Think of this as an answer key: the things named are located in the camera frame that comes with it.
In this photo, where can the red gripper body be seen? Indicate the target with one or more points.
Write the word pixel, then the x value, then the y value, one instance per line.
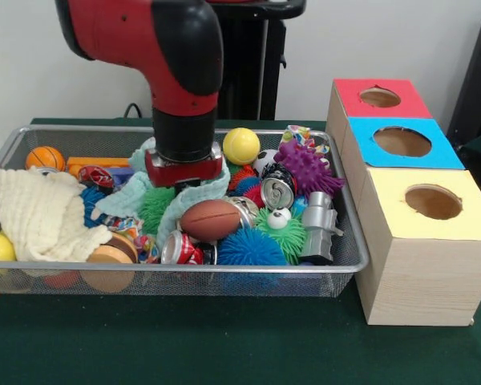
pixel 184 172

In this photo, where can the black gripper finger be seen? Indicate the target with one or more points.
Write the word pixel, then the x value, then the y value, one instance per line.
pixel 182 187
pixel 194 185

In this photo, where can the mint green knitted cloth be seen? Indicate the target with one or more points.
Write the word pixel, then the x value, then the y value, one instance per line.
pixel 120 196

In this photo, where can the silver toy robot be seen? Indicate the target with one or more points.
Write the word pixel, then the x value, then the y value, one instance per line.
pixel 320 228

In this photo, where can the cream knitted cloth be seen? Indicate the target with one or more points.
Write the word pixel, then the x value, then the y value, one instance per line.
pixel 44 212

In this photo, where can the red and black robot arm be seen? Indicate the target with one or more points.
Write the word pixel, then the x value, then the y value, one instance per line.
pixel 144 40

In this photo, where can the silver mesh bin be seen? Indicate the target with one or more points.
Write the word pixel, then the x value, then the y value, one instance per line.
pixel 176 266

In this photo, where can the wooden three-hole box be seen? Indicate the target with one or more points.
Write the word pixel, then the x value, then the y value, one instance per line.
pixel 425 280

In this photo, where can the green spiky toy with eyes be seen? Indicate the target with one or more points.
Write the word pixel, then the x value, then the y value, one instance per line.
pixel 282 236
pixel 156 208

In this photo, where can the brown toy football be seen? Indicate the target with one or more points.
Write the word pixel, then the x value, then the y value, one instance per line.
pixel 210 220

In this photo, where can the yellow ball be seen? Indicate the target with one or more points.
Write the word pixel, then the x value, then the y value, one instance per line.
pixel 241 146

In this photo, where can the crushed red drink can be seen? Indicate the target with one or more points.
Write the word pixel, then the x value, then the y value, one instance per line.
pixel 180 250

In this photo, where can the blue spiky ball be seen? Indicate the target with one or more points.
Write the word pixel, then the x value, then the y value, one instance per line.
pixel 250 250

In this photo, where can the purple spiky ball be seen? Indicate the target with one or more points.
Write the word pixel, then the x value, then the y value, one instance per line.
pixel 308 168

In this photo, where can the small orange basketball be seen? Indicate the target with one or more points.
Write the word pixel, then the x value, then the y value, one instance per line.
pixel 45 158

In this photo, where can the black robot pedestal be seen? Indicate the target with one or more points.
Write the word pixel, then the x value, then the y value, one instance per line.
pixel 274 80

